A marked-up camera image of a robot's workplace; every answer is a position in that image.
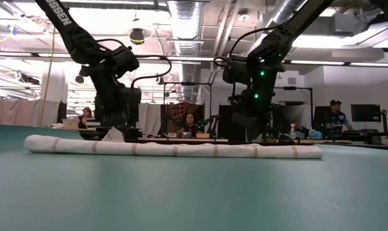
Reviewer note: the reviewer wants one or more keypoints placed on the silver laptop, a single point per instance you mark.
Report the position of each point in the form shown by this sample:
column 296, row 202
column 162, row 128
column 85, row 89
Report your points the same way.
column 70, row 124

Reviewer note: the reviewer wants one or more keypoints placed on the spray bottle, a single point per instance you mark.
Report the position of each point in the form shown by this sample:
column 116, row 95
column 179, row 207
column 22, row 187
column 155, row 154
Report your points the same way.
column 292, row 131

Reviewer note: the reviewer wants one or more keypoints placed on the grey hanging cloth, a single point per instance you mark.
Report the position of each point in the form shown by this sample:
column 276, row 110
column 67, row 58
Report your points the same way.
column 44, row 112

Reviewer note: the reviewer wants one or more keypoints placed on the person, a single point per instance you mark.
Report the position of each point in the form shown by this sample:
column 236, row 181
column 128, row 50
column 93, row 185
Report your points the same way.
column 85, row 120
column 190, row 126
column 337, row 120

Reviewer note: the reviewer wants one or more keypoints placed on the black partition panel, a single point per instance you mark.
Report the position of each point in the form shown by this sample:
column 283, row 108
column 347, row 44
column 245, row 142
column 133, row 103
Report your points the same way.
column 226, row 125
column 62, row 112

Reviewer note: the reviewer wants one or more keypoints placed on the black wall monitor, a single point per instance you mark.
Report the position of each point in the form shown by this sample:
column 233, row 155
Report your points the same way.
column 365, row 113

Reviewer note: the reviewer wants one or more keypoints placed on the black ceiling device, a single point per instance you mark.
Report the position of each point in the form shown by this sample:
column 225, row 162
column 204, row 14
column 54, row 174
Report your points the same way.
column 137, row 35
column 79, row 79

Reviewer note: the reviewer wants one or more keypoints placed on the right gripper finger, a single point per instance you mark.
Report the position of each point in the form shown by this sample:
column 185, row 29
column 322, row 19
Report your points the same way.
column 251, row 133
column 262, row 133

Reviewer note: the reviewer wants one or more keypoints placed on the silver ventilation duct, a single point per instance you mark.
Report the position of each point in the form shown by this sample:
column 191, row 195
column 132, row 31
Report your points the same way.
column 279, row 13
column 184, row 25

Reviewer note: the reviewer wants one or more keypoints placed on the pink hanging cloth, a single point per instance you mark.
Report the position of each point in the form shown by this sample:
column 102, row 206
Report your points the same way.
column 7, row 112

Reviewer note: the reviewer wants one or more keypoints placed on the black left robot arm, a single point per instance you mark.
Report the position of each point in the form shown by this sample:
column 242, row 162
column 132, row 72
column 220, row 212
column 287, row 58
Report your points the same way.
column 75, row 41

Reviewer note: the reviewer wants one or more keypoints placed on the white hanging cloth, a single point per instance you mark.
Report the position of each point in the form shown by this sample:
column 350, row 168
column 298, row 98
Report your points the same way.
column 150, row 118

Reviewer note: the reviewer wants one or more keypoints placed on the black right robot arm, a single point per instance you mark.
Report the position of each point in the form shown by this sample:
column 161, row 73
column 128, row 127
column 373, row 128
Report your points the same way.
column 290, row 29

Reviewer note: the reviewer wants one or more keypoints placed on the black monitor panel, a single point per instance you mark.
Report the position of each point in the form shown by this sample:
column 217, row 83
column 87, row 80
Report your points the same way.
column 320, row 118

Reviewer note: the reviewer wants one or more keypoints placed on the black desk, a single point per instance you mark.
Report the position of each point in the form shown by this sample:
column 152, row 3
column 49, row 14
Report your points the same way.
column 364, row 134

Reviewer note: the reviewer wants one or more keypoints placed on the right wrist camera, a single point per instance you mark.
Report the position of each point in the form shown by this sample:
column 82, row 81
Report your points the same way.
column 240, row 106

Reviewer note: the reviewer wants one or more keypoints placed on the patterned red fabric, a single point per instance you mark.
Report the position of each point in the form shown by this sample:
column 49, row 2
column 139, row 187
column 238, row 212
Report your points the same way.
column 178, row 112

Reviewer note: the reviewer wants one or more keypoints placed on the wooden desk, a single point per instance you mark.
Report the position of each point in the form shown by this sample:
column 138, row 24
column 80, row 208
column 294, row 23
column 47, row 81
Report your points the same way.
column 335, row 141

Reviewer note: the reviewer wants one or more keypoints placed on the black frame stand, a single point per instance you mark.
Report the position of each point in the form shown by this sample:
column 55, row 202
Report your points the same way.
column 187, row 83
column 296, row 87

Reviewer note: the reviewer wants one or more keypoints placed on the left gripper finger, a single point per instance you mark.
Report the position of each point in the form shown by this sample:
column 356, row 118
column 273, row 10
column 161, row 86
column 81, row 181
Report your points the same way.
column 120, row 119
column 107, row 120

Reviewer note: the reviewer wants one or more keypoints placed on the blue bag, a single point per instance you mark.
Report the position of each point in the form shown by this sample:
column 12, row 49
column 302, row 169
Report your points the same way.
column 316, row 134

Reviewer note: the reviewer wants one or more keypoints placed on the green table mat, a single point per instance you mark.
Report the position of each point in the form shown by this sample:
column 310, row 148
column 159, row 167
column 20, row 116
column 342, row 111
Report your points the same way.
column 194, row 199

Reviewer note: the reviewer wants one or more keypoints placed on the white red-checked towel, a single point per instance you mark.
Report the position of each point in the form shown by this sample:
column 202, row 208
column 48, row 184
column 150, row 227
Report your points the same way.
column 181, row 150

